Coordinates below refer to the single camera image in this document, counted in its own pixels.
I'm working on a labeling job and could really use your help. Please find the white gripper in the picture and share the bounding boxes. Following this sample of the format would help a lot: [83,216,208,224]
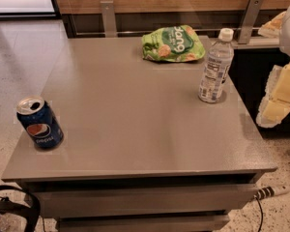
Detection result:
[256,6,290,128]

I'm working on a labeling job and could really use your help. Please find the clear plastic water bottle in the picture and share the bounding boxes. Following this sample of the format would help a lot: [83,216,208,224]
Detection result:
[198,28,234,103]

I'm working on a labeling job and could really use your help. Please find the blue pepsi can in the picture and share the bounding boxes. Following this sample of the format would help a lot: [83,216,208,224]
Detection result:
[16,96,64,149]

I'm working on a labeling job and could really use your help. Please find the green snack bag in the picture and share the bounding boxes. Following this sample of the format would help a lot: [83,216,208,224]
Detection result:
[141,25,206,63]

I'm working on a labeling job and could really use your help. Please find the white power strip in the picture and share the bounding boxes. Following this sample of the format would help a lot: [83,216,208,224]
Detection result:
[254,185,290,201]

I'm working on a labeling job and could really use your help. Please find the grey drawer cabinet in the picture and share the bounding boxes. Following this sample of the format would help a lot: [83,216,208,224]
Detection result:
[3,38,276,232]

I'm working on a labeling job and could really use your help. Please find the right metal bracket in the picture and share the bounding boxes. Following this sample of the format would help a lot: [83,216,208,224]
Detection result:
[238,0,264,44]

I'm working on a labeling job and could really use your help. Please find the metal bracket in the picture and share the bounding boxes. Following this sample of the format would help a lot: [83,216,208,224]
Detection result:
[101,0,117,38]
[238,0,264,44]

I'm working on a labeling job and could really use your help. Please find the black cable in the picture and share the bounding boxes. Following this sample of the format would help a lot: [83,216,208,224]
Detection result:
[254,195,265,232]

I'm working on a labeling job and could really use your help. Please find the left metal bracket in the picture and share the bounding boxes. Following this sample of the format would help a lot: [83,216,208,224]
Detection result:
[101,0,117,38]

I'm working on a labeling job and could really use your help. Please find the black bag strap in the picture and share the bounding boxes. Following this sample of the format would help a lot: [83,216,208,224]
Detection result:
[0,185,42,232]

